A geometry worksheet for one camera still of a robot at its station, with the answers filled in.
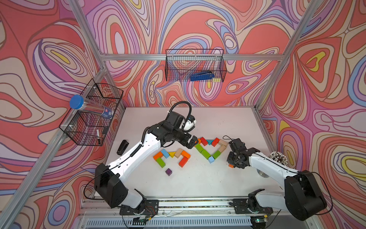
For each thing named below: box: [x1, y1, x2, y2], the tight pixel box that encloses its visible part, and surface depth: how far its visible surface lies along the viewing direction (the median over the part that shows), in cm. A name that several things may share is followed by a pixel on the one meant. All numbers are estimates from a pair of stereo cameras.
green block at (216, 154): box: [212, 149, 222, 160], surface depth 93 cm
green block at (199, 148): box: [195, 143, 204, 154], surface depth 97 cm
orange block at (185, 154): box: [181, 150, 191, 159], surface depth 93 cm
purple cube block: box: [165, 167, 173, 177], surface depth 86 cm
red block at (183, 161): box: [178, 156, 189, 168], surface depth 90 cm
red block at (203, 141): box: [199, 136, 209, 146], surface depth 100 cm
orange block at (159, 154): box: [152, 151, 164, 161], surface depth 93 cm
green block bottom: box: [156, 157, 166, 168], surface depth 91 cm
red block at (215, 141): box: [211, 137, 221, 147], surface depth 98 cm
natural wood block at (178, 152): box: [174, 147, 183, 159], surface depth 93 cm
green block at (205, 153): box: [200, 149, 212, 160], surface depth 94 cm
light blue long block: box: [161, 148, 170, 159], surface depth 93 cm
